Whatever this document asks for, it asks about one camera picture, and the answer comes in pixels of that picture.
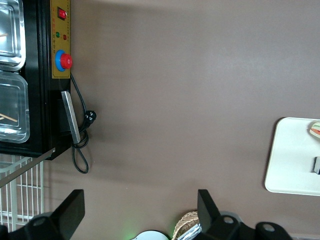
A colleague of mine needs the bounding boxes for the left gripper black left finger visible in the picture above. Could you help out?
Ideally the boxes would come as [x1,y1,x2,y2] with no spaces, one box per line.
[0,189,86,240]

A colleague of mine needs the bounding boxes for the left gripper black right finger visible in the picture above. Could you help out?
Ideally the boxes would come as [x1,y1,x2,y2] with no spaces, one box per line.
[197,189,293,240]

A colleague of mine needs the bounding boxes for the cream plastic tray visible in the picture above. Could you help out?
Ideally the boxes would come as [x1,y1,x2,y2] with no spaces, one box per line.
[264,116,320,196]

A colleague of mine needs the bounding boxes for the steel food tray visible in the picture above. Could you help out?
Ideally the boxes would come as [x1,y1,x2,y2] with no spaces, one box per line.
[0,71,31,144]
[0,0,27,71]

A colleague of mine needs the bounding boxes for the light wicker basket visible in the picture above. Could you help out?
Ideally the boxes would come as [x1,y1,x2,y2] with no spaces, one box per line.
[174,211,201,240]

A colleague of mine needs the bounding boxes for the stacked foil containers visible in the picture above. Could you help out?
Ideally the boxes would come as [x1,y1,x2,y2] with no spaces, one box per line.
[177,223,203,240]

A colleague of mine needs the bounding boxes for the long silver metal strip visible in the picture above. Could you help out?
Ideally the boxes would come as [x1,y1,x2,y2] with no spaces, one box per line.
[0,147,56,189]

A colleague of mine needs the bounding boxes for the short silver metal bar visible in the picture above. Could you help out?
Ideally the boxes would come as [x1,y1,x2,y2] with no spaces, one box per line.
[60,90,81,145]

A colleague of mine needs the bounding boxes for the black sealing machine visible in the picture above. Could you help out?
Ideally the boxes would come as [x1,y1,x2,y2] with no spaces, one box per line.
[0,0,73,161]

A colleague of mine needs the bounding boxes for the wrapped triangle sandwich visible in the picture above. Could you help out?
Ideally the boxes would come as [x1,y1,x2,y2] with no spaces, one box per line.
[307,119,320,140]

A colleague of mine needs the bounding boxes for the red emergency stop knob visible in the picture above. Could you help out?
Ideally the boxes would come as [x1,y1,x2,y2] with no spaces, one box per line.
[55,49,73,72]

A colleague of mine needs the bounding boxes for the yellow control panel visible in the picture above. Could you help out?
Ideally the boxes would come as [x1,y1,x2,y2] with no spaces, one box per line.
[49,0,72,80]

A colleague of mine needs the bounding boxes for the white wire rack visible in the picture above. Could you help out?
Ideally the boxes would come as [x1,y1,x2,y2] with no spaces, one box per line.
[0,153,46,233]

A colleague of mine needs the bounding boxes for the black power cable with plug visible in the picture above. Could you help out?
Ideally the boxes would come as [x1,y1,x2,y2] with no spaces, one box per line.
[69,73,98,174]

